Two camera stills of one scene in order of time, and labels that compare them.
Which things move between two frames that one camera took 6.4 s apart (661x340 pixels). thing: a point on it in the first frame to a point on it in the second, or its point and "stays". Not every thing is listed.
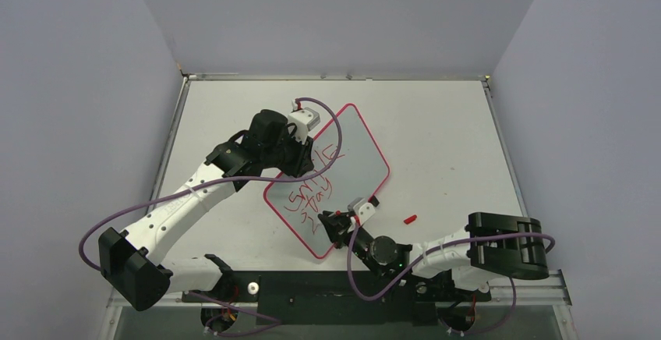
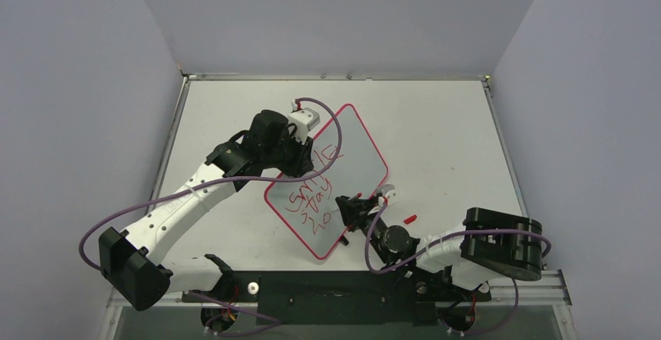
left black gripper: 302,162 stays
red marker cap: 410,219 stays
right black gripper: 343,226 to 358,210
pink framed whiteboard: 357,172 stays
